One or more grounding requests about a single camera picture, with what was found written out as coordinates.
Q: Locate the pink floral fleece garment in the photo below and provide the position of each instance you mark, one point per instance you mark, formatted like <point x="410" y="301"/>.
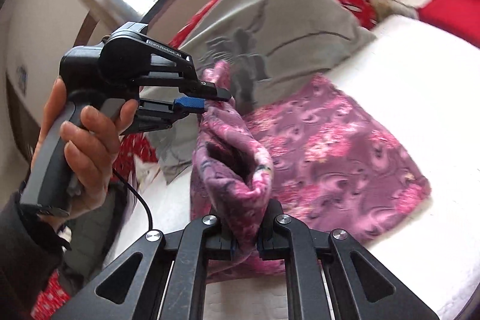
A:
<point x="319" y="153"/>

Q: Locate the white quilted mattress cover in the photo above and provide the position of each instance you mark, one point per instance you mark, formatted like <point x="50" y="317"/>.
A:
<point x="422" y="84"/>

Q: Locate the grey floral pillow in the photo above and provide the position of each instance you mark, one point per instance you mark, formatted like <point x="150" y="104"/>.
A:
<point x="273" y="47"/>

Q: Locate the red blanket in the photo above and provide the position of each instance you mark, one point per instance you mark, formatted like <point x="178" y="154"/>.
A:
<point x="459" y="17"/>

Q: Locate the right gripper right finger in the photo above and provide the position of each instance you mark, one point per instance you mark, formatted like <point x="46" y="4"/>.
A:
<point x="331" y="275"/>

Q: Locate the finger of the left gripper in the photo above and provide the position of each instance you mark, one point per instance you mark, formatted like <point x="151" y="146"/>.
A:
<point x="152" y="116"/>
<point x="180" y="73"/>

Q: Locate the dark left sleeve forearm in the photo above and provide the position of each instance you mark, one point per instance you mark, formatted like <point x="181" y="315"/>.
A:
<point x="31" y="250"/>

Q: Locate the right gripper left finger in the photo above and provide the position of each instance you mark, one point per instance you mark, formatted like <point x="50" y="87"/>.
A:
<point x="160" y="276"/>

